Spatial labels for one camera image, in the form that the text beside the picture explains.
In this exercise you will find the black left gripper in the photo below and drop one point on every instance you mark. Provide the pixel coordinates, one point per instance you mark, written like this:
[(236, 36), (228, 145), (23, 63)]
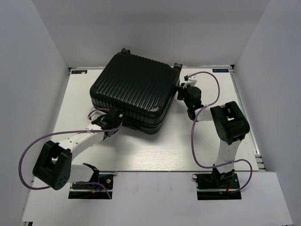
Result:
[(102, 117)]

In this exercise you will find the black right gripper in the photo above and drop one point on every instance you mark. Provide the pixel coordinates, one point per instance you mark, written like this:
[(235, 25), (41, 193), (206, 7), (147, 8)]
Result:
[(181, 89)]

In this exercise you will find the black suitcase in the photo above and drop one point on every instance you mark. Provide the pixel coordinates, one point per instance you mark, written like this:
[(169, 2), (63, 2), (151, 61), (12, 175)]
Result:
[(141, 89)]

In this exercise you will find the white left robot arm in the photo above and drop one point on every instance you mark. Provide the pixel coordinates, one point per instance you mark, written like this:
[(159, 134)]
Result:
[(54, 164)]

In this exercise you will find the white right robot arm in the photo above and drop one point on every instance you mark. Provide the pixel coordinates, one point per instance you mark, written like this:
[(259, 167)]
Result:
[(231, 127)]

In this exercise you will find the blue label sticker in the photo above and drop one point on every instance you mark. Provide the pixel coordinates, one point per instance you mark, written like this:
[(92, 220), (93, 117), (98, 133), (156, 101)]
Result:
[(79, 72), (220, 70)]

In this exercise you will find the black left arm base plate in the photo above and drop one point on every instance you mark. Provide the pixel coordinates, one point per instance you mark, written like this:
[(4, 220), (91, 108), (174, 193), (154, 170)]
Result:
[(101, 190)]

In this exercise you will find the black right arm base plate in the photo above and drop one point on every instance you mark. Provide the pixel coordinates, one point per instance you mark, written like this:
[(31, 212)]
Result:
[(208, 190)]

